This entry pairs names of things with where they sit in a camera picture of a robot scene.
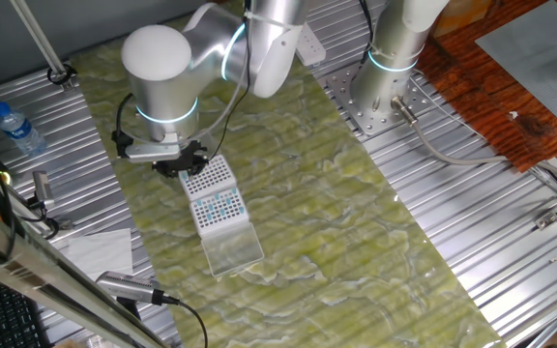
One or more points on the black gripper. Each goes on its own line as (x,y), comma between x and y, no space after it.
(189,157)

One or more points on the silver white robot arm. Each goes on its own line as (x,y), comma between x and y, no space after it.
(157,53)

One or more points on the far white pipette tip box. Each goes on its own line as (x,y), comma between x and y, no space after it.
(225,228)

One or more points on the white paper sheet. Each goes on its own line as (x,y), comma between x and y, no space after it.
(99,253)

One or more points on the green marble pattern mat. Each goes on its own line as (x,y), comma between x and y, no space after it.
(307,217)

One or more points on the clear water bottle blue cap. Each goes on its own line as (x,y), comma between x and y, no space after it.
(20,130)

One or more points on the white power strip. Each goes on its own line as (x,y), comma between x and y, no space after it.
(310,46)

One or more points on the aluminium pole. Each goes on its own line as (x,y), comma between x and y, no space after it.
(42,41)

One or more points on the reddish brown board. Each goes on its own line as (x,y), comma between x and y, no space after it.
(477,121)

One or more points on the grey pad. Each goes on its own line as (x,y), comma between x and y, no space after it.
(525,48)

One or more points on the silver camera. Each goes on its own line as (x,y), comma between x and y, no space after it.
(124,285)

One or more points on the grey camera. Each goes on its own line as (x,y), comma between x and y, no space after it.
(42,188)

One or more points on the black camera clamp mount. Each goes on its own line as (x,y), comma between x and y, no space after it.
(46,220)

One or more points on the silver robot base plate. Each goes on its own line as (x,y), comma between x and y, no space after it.
(363,118)

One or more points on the aluminium frame bar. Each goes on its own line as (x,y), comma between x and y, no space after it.
(17,261)

